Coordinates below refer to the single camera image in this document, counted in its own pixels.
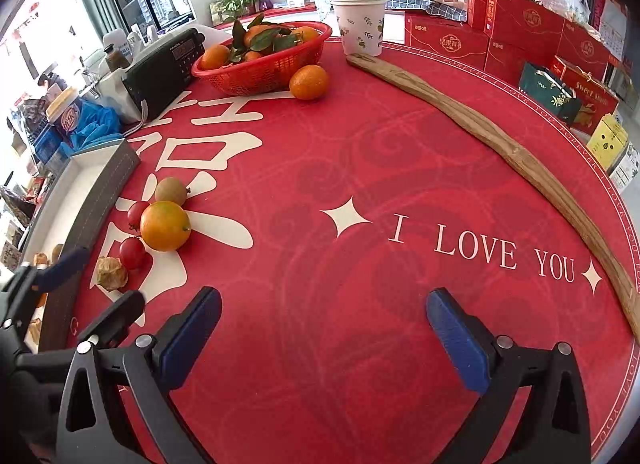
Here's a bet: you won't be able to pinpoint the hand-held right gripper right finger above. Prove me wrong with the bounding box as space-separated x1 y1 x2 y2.
426 287 592 464

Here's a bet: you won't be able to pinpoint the smooth orange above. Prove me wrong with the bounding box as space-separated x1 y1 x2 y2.
140 201 192 252

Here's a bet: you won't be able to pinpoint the grey cardboard tray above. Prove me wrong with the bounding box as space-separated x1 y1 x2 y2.
22 139 143 352

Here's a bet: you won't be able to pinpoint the narrow red gift box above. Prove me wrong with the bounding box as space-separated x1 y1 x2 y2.
468 0 493 29

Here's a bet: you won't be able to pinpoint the orange tangerine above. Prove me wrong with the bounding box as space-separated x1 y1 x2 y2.
289 64 331 101

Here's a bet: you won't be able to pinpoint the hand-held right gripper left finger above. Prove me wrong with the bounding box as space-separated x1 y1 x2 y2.
56 287 223 464

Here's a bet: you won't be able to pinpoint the red plastic mesh basket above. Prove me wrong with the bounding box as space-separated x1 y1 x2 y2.
191 20 333 96

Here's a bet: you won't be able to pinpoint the yellow carton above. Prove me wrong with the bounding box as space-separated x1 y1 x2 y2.
586 114 629 170

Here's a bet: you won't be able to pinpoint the red apple box with handle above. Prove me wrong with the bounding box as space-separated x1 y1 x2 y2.
550 55 621 135

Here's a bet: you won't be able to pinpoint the green potted plant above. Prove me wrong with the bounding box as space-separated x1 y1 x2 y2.
220 0 273 20

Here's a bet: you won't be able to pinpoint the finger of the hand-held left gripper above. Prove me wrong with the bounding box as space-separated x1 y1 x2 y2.
0 247 92 325
15 290 146 370

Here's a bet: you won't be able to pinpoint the white radio cable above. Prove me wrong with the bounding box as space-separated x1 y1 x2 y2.
122 99 151 137

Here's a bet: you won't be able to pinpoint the red cherry tomato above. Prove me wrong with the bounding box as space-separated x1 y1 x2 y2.
126 201 151 231
118 237 147 271

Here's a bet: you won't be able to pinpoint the leaf print paper cup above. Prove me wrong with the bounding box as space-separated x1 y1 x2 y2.
330 0 388 56

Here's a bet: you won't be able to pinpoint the wall calendar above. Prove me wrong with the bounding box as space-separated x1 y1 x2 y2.
597 0 628 62

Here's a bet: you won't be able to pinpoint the pile of leafy mandarins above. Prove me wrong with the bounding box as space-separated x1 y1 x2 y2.
200 14 321 70

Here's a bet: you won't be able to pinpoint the dark green gift bag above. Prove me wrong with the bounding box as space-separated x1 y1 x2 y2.
518 62 583 125

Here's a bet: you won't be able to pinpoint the blue plastic crate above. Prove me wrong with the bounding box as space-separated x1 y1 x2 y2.
32 124 71 165

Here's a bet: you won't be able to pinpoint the black portable radio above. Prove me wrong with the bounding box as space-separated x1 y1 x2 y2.
122 28 206 120

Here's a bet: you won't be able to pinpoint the brown glass bottle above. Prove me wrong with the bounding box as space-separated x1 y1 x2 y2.
103 44 130 71

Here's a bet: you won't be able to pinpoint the red printed table mat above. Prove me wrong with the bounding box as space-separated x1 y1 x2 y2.
65 37 640 464

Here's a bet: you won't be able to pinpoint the long wooden back scratcher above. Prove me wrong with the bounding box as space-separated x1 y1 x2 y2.
346 53 640 345

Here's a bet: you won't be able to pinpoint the small white carton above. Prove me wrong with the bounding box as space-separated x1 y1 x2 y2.
610 144 640 192

